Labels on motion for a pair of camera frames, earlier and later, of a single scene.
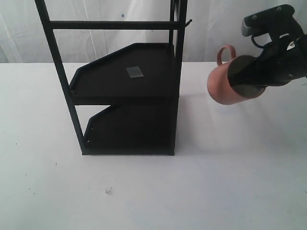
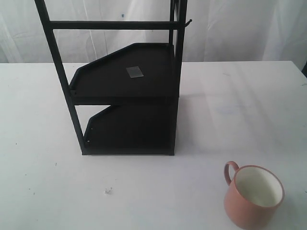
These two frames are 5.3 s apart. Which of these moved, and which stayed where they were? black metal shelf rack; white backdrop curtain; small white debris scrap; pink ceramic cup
Moved: pink ceramic cup
Stayed: white backdrop curtain; small white debris scrap; black metal shelf rack
